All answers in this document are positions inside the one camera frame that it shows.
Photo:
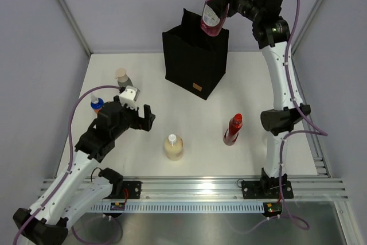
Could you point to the cream bottle white pump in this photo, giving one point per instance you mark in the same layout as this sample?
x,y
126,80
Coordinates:
x,y
173,146

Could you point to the grey bottle beige cap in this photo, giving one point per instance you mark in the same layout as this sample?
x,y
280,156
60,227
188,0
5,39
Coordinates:
x,y
122,78

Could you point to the red tall bottle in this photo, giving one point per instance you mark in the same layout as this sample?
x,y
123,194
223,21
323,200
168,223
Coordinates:
x,y
231,134

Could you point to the aluminium rail front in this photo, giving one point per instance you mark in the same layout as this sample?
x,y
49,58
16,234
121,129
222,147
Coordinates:
x,y
232,189

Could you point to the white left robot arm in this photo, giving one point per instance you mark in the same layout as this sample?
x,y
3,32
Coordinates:
x,y
49,219

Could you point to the aluminium frame post right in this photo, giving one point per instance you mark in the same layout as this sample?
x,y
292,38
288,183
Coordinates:
x,y
309,19

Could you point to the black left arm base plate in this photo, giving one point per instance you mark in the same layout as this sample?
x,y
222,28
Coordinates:
x,y
131,189

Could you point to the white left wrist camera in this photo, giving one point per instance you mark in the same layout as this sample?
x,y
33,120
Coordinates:
x,y
128,97

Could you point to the pink bottle red cap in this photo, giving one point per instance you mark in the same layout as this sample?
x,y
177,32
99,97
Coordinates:
x,y
210,22

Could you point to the black canvas bag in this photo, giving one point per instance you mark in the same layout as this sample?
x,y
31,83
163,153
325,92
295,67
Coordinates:
x,y
194,60

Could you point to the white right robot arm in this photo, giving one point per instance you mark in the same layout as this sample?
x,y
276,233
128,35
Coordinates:
x,y
272,34

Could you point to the white slotted cable duct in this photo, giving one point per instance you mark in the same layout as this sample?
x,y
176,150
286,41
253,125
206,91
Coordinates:
x,y
179,207

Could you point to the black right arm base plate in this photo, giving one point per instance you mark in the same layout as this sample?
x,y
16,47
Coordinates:
x,y
257,190

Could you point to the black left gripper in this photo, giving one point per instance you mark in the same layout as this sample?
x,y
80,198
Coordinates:
x,y
148,117

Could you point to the aluminium frame post left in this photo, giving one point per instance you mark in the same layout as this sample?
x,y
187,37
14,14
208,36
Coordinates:
x,y
74,26

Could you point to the orange bottle blue cap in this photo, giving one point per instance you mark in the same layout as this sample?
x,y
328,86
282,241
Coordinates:
x,y
96,103

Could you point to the aluminium frame post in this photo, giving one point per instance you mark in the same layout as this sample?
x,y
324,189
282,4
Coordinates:
x,y
74,26
309,19

